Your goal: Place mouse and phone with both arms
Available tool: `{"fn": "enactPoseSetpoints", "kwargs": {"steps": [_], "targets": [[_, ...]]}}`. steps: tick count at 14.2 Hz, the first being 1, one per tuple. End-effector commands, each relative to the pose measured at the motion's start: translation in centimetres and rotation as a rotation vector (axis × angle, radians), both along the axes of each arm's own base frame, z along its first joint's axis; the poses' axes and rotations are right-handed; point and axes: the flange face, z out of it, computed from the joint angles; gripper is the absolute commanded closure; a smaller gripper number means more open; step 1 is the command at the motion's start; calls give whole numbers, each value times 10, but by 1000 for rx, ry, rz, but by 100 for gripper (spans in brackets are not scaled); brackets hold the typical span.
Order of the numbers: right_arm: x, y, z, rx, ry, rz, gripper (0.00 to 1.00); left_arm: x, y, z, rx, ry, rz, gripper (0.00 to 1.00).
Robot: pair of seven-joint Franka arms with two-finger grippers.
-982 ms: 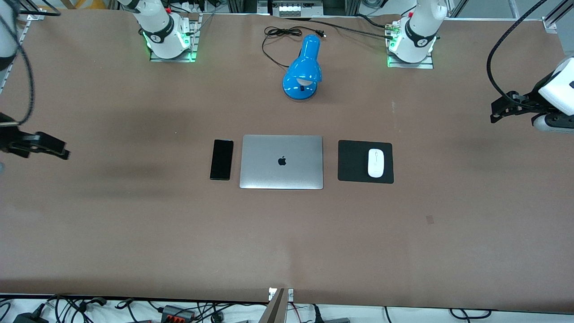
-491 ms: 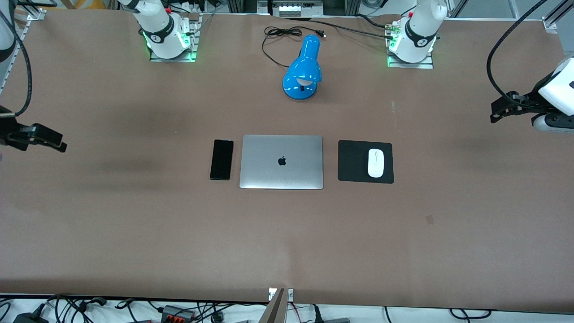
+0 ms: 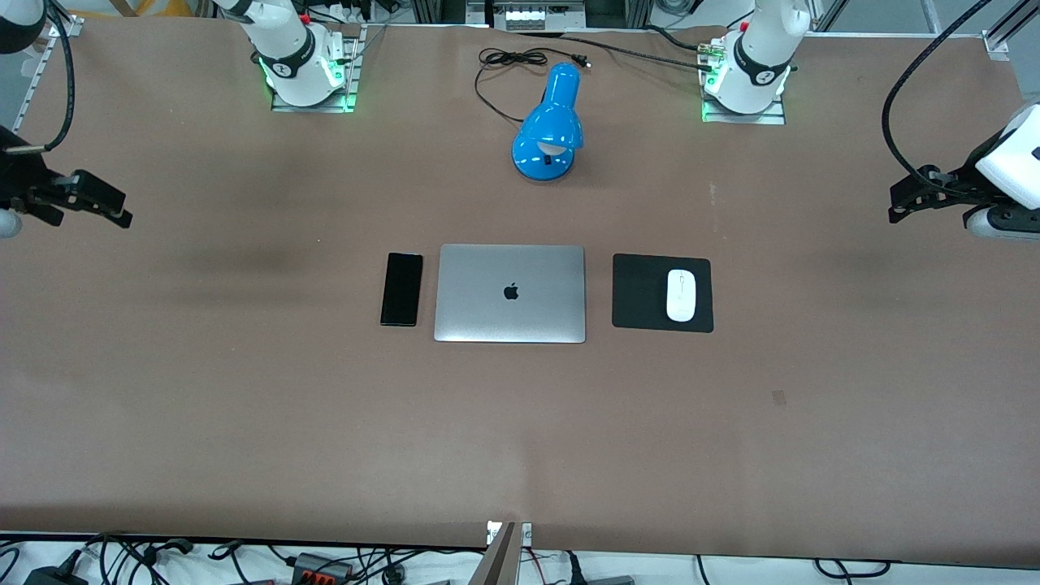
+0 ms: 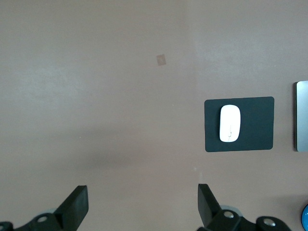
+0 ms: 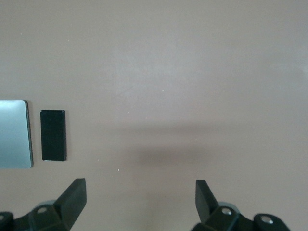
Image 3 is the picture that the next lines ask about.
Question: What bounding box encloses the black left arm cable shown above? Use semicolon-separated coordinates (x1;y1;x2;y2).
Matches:
881;0;994;189

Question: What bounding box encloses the white terminal block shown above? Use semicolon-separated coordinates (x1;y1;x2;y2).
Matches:
504;0;571;32

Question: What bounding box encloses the black mouse pad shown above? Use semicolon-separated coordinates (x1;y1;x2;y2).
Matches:
611;253;715;334

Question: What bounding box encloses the black power adapter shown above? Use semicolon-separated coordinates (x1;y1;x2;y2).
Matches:
23;551;89;585

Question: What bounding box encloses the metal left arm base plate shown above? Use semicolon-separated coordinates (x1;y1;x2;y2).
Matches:
700;37;787;126

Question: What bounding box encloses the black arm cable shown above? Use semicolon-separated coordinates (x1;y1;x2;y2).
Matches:
881;0;994;189
0;0;77;156

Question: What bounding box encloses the black smartphone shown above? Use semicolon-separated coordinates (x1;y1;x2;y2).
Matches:
379;252;424;328

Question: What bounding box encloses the blue desk lamp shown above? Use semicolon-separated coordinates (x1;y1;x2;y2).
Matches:
511;63;585;183

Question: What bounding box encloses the thick black power cable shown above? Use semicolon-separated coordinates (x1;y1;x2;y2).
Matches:
516;29;721;74

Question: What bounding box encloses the grey orange connector block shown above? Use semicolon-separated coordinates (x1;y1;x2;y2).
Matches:
291;552;355;583

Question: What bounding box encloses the perforated metal rail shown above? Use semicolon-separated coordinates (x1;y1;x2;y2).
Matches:
11;16;84;135

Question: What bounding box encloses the aluminium camera post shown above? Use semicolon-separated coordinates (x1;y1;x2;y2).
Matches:
469;520;534;585

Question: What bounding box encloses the thin black lamp cord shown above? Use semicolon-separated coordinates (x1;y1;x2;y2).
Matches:
474;47;592;125

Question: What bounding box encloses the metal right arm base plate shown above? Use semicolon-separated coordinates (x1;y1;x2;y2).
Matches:
270;23;359;114

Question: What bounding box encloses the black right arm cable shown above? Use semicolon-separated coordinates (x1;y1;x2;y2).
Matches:
0;0;77;156

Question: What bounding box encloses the black looped floor cable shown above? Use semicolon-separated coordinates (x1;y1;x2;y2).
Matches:
815;558;892;579

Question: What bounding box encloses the white computer mouse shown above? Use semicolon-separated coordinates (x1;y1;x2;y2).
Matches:
665;267;699;324

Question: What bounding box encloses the silver closed laptop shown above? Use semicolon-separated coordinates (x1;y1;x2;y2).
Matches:
433;244;587;345

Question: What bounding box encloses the aluminium frame profile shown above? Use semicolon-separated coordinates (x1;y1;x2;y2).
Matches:
981;0;1040;63

